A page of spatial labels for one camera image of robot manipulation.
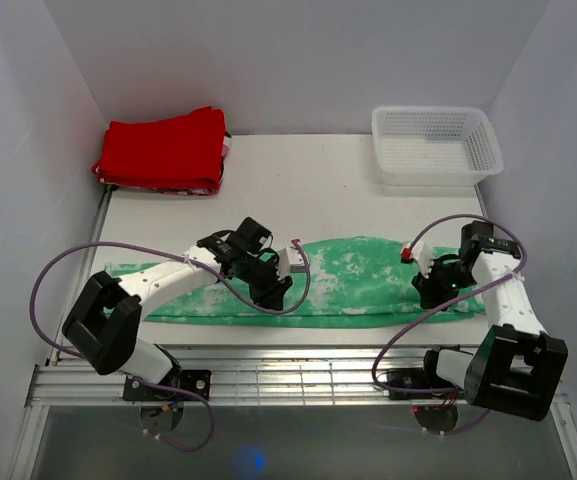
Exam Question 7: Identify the aluminium frame rail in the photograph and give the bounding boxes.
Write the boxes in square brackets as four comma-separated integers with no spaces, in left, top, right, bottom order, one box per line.
[7,189,577,480]

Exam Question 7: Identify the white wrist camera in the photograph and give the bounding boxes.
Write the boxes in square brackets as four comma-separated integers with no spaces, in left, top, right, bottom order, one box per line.
[400,240,435,278]
[277,245,306,280]

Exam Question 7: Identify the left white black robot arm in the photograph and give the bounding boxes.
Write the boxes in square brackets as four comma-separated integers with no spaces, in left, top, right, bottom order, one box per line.
[62,217,305,400]

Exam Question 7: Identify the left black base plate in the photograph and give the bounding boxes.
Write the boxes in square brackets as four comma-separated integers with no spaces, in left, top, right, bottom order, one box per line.
[122,370,212,402]

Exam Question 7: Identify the folded red trousers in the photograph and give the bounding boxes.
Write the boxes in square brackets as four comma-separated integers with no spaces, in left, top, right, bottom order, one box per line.
[91,106,232,196]

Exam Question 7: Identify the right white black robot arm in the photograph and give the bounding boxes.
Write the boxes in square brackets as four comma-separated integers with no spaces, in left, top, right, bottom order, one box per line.
[401,220,568,421]

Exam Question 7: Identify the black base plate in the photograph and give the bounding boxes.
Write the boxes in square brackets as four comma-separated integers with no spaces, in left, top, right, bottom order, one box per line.
[377,367,464,400]
[122,370,212,402]

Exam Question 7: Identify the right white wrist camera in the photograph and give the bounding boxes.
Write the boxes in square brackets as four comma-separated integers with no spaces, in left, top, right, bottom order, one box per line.
[400,240,435,278]

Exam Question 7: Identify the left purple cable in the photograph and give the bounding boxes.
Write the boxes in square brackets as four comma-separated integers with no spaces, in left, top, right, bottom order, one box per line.
[29,238,314,454]

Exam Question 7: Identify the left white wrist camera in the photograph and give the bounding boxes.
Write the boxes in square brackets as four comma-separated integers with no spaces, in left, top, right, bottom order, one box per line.
[277,245,306,280]

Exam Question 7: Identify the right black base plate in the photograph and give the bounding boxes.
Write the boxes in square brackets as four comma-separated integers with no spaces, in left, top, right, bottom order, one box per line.
[377,367,464,400]

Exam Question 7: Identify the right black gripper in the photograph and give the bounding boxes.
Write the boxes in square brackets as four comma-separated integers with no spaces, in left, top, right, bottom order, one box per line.
[411,256,477,312]

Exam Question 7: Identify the white plastic basket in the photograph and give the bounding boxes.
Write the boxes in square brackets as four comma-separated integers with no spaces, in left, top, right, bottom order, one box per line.
[371,106,504,187]

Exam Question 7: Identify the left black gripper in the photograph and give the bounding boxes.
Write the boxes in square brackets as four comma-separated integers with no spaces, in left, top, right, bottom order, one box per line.
[237,253,291,312]

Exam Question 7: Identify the green tie-dye trousers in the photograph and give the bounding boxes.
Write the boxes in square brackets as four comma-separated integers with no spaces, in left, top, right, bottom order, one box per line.
[107,237,487,331]

